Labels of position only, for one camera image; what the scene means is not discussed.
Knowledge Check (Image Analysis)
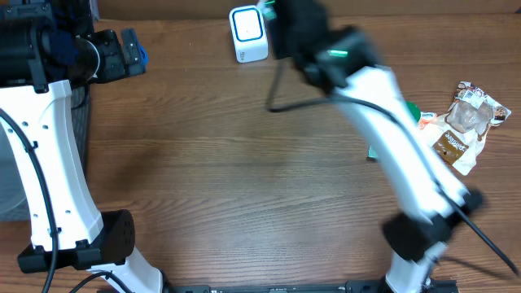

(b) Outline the beige plastic pouch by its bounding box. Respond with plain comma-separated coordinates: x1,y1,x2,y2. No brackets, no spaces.
420,81,511,176

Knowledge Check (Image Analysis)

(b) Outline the teal snack packet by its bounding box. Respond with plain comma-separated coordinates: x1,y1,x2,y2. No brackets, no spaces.
367,146,379,161

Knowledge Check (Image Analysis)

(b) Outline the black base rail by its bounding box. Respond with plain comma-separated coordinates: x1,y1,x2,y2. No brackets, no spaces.
162,278,459,293

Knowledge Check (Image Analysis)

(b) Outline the white barcode scanner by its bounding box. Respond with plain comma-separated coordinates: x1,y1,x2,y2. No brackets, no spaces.
229,5,269,63

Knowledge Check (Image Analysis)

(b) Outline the orange small box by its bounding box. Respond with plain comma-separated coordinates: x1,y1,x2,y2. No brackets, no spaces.
418,112,437,129

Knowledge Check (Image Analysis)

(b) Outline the teal white small box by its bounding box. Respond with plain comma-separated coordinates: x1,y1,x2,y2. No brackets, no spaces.
256,0,277,21

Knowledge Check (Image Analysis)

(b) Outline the green lid jar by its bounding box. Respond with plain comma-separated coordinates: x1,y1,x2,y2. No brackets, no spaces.
406,101,422,124

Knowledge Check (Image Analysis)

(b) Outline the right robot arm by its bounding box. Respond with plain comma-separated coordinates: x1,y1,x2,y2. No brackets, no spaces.
273,1,483,292

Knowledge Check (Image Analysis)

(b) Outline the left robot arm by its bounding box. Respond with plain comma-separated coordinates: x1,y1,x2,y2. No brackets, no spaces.
1,1,172,292

